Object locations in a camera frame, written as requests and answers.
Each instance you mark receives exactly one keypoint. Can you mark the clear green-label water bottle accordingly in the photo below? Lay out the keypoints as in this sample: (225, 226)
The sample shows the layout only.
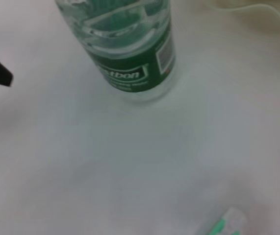
(130, 61)

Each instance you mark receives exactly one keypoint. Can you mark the green utility knife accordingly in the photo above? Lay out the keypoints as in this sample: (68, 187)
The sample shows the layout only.
(230, 220)

